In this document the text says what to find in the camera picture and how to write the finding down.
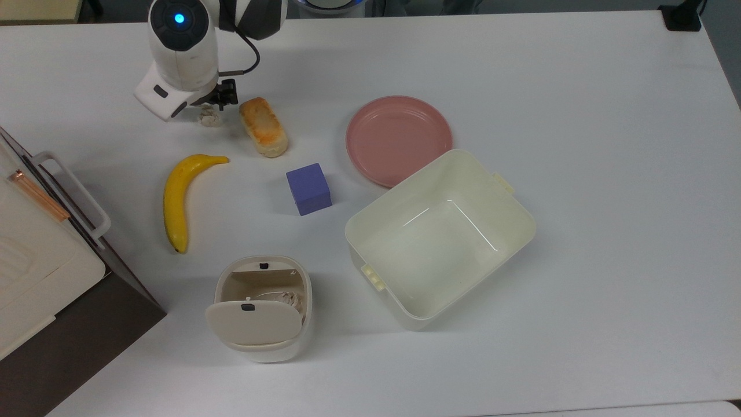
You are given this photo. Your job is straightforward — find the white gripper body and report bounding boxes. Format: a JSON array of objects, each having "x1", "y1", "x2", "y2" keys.
[{"x1": 134, "y1": 63, "x2": 217, "y2": 122}]

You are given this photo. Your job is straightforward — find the cream plastic storage box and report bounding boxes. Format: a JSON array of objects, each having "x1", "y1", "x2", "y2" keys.
[{"x1": 344, "y1": 149, "x2": 537, "y2": 332}]

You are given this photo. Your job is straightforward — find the beige desktop trash can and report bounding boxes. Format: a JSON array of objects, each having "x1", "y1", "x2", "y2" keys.
[{"x1": 214, "y1": 255, "x2": 313, "y2": 364}]

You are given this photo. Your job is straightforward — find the black table clamp mount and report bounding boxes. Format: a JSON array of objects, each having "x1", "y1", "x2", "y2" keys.
[{"x1": 659, "y1": 0, "x2": 708, "y2": 32}]

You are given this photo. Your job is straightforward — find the purple cube block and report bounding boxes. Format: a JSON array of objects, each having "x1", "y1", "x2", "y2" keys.
[{"x1": 285, "y1": 163, "x2": 333, "y2": 217}]

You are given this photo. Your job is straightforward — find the cream white appliance box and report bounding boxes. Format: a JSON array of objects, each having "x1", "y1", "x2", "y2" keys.
[{"x1": 0, "y1": 142, "x2": 108, "y2": 360}]

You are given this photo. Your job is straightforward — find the light wooden side desk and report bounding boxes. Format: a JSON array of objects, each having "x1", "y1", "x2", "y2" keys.
[{"x1": 0, "y1": 0, "x2": 83, "y2": 25}]

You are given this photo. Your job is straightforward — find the beige trash can lid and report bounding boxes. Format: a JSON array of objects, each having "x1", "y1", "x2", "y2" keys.
[{"x1": 206, "y1": 298, "x2": 305, "y2": 348}]

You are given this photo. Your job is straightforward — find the toasted bread roll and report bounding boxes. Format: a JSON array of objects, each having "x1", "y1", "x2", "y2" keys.
[{"x1": 240, "y1": 97, "x2": 289, "y2": 158}]

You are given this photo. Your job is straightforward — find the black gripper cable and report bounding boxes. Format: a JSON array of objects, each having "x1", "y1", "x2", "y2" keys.
[{"x1": 219, "y1": 28, "x2": 262, "y2": 77}]

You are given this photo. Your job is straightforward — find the pink plastic plate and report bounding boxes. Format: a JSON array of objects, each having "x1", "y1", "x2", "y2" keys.
[{"x1": 346, "y1": 96, "x2": 453, "y2": 189}]

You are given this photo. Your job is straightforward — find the yellow banana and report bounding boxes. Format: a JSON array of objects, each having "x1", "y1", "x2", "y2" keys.
[{"x1": 163, "y1": 153, "x2": 230, "y2": 254}]

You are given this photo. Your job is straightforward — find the white appliance with handle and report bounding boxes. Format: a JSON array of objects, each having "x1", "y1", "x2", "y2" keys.
[{"x1": 0, "y1": 126, "x2": 167, "y2": 417}]

